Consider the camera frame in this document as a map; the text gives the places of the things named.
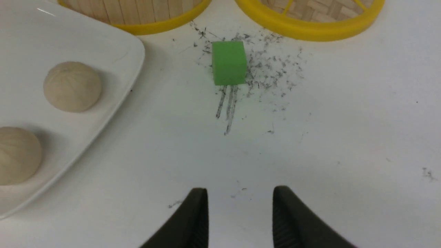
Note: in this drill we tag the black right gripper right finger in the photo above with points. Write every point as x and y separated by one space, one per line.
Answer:
294 225

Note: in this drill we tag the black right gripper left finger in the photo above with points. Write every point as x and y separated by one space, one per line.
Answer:
188 227

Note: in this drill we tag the white steamed bun front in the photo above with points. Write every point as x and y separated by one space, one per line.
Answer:
20 155

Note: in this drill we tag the white steamed bun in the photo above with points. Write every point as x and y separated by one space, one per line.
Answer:
20 155
72 87

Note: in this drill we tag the white rectangular plate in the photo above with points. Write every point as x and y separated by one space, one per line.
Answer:
36 35

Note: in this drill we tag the green foam cube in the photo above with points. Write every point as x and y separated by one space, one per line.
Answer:
229 63

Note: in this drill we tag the bamboo steamer lid yellow rim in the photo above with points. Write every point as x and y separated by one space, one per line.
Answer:
313 20

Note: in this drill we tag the bamboo steamer basket yellow rim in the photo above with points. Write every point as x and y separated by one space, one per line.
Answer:
139 17

